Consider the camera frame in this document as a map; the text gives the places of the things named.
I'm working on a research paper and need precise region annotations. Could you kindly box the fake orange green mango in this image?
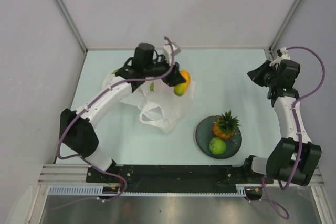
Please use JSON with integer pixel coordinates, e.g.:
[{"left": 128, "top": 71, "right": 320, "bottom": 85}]
[{"left": 174, "top": 70, "right": 191, "bottom": 96}]

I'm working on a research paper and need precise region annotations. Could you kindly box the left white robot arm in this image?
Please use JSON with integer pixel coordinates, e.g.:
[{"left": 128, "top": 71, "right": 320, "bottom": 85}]
[{"left": 59, "top": 37, "right": 187, "bottom": 182}]

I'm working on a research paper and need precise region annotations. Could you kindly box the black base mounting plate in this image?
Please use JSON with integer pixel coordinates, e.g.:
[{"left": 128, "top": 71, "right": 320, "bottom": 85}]
[{"left": 86, "top": 164, "right": 274, "bottom": 200}]

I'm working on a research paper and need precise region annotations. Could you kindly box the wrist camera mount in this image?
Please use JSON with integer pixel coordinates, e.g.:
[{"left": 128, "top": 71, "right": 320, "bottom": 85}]
[
  {"left": 163, "top": 42, "right": 181, "bottom": 65},
  {"left": 269, "top": 47, "right": 291, "bottom": 67}
]

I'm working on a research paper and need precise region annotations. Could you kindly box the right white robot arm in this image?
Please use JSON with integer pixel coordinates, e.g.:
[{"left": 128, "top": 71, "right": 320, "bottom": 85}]
[{"left": 242, "top": 60, "right": 322, "bottom": 186}]

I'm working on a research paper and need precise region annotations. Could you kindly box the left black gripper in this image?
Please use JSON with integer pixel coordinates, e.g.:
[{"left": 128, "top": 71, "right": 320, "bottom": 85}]
[{"left": 143, "top": 54, "right": 185, "bottom": 87}]

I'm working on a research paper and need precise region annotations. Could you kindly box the aluminium front frame rail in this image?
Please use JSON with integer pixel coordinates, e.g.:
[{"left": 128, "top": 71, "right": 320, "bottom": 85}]
[{"left": 38, "top": 163, "right": 324, "bottom": 186}]

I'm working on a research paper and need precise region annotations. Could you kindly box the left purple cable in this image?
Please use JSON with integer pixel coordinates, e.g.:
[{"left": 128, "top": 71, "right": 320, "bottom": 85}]
[{"left": 51, "top": 36, "right": 176, "bottom": 209}]

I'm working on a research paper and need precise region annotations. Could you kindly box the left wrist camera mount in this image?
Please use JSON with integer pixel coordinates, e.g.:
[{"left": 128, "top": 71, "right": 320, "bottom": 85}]
[{"left": 163, "top": 42, "right": 181, "bottom": 65}]

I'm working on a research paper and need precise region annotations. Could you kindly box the white slotted cable duct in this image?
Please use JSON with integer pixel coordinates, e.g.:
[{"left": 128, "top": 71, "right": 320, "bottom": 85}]
[{"left": 48, "top": 185, "right": 246, "bottom": 197}]

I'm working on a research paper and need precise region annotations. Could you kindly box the fake green lime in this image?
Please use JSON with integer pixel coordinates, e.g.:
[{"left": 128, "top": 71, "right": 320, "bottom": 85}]
[{"left": 209, "top": 137, "right": 227, "bottom": 155}]

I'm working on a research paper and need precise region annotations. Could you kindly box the fake orange pineapple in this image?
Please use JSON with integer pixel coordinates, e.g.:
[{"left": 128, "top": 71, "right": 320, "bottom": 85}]
[{"left": 213, "top": 110, "right": 240, "bottom": 140}]

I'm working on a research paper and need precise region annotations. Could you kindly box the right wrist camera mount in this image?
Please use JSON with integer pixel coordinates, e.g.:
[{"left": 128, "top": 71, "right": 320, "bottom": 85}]
[{"left": 269, "top": 47, "right": 291, "bottom": 67}]

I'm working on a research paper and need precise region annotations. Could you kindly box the white printed plastic bag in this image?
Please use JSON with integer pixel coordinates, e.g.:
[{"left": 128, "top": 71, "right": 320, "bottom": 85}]
[{"left": 96, "top": 79, "right": 196, "bottom": 133}]

